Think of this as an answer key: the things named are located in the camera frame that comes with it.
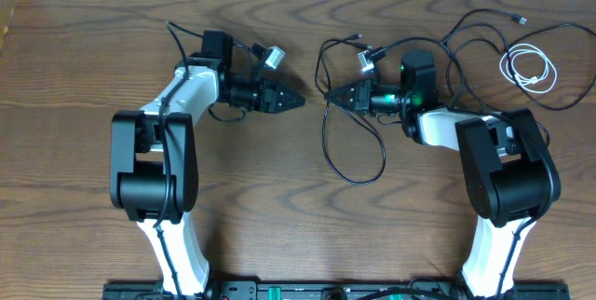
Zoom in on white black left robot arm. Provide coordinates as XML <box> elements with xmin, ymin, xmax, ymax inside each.
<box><xmin>103</xmin><ymin>31</ymin><xmax>305</xmax><ymax>299</ymax></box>

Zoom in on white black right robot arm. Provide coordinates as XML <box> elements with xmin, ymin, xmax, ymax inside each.
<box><xmin>323</xmin><ymin>50</ymin><xmax>561</xmax><ymax>299</ymax></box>

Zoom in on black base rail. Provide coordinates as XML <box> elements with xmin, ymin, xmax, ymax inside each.
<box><xmin>101</xmin><ymin>278</ymin><xmax>571</xmax><ymax>300</ymax></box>

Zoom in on right camera black cable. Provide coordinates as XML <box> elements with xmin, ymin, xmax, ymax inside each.
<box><xmin>372</xmin><ymin>36</ymin><xmax>558</xmax><ymax>300</ymax></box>

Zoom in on black white braided cable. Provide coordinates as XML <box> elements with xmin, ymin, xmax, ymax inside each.
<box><xmin>438</xmin><ymin>7</ymin><xmax>596</xmax><ymax>150</ymax></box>

